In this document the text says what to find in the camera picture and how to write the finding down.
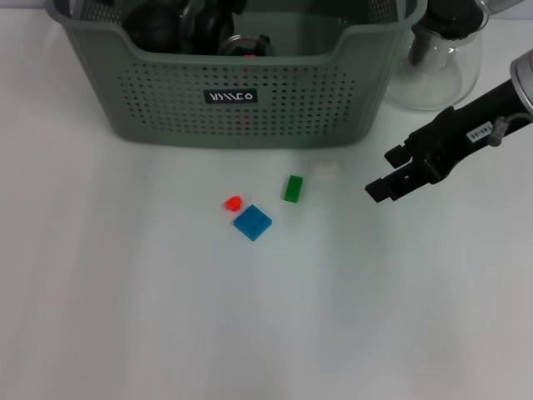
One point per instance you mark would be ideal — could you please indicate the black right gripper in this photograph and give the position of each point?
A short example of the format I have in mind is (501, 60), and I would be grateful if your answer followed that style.
(458, 133)

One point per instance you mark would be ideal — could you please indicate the blue square plate brick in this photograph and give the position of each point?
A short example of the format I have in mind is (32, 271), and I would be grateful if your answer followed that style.
(252, 223)

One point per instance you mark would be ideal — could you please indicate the small red square brick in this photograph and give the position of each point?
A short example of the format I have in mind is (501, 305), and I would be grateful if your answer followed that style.
(250, 56)

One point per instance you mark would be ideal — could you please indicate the glass teacup with black sleeve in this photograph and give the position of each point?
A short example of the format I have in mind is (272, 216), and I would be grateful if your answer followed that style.
(208, 29)
(245, 45)

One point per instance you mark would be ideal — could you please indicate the grey-green perforated storage bin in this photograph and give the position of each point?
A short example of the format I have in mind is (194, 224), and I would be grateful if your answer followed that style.
(187, 135)

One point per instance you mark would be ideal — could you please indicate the white two-stud brick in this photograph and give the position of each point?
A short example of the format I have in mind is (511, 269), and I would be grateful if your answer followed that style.
(327, 168)

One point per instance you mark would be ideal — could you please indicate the glass carafe with black lid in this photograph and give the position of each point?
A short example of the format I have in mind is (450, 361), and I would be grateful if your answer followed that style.
(433, 83)

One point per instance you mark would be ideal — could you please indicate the long green brick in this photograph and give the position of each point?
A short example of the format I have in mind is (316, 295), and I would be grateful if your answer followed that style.
(293, 188)

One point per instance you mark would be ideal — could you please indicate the small red round-stud brick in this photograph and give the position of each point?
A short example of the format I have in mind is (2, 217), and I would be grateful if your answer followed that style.
(232, 203)

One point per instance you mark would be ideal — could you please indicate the black round teapot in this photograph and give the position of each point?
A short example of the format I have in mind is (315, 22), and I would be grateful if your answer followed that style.
(152, 29)

